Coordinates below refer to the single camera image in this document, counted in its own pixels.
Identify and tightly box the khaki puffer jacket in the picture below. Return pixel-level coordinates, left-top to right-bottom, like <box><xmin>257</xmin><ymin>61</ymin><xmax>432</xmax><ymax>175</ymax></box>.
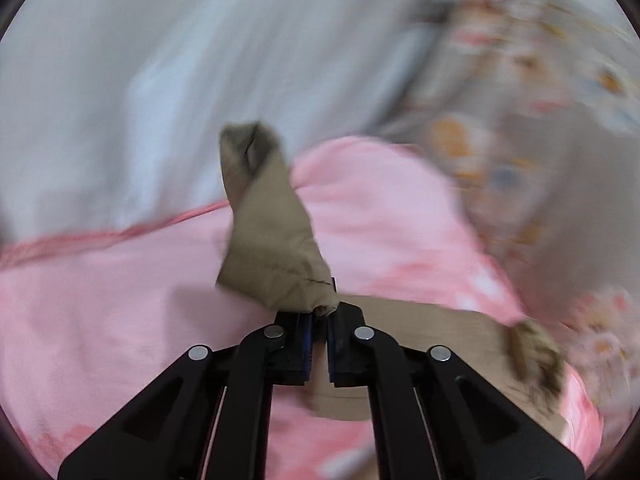
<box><xmin>216</xmin><ymin>121</ymin><xmax>568</xmax><ymax>423</ymax></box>

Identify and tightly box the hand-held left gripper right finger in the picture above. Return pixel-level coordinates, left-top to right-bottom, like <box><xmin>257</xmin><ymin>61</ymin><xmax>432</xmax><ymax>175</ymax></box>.
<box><xmin>326</xmin><ymin>303</ymin><xmax>585</xmax><ymax>480</ymax></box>

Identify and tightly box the grey floral quilt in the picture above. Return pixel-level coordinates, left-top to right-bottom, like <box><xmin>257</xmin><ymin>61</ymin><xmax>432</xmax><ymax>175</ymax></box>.
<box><xmin>380</xmin><ymin>0</ymin><xmax>640</xmax><ymax>441</ymax></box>

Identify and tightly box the white satin curtain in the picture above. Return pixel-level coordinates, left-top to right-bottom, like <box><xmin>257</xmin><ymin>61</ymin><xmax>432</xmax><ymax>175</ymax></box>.
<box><xmin>0</xmin><ymin>0</ymin><xmax>451</xmax><ymax>256</ymax></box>

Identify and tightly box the pink printed blanket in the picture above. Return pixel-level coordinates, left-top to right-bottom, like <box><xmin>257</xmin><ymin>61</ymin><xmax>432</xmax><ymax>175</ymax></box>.
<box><xmin>0</xmin><ymin>135</ymin><xmax>606</xmax><ymax>480</ymax></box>

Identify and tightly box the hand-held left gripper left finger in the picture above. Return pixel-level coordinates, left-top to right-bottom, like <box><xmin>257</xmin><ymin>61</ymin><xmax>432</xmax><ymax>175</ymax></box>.
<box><xmin>57</xmin><ymin>311</ymin><xmax>315</xmax><ymax>480</ymax></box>

